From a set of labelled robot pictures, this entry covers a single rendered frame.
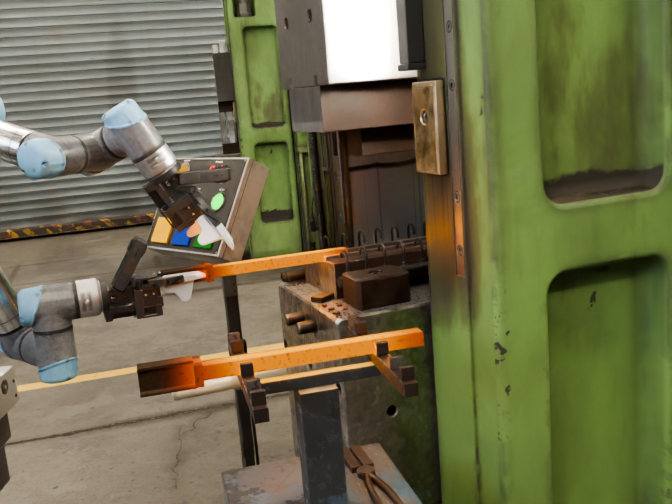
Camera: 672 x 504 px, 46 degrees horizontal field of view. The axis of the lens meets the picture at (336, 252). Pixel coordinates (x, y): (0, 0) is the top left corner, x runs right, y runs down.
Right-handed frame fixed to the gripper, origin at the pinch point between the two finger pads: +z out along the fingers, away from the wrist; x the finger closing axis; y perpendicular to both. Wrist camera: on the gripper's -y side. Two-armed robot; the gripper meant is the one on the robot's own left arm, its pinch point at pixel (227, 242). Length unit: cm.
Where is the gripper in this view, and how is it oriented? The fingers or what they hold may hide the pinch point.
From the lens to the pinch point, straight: 167.4
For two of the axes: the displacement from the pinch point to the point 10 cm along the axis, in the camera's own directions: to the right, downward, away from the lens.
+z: 5.2, 7.8, 3.4
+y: -7.7, 6.1, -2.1
